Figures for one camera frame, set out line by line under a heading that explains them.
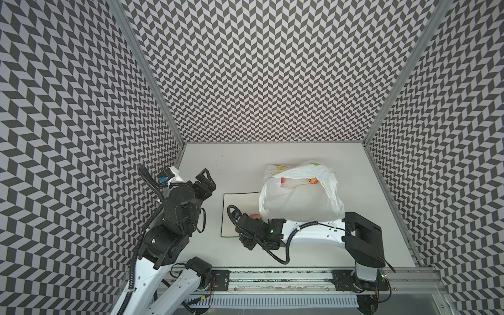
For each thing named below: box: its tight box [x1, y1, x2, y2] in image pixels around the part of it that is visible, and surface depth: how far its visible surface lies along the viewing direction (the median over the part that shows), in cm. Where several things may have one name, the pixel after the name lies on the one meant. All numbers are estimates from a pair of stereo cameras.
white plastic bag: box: [258, 160, 346, 222], surface depth 80 cm
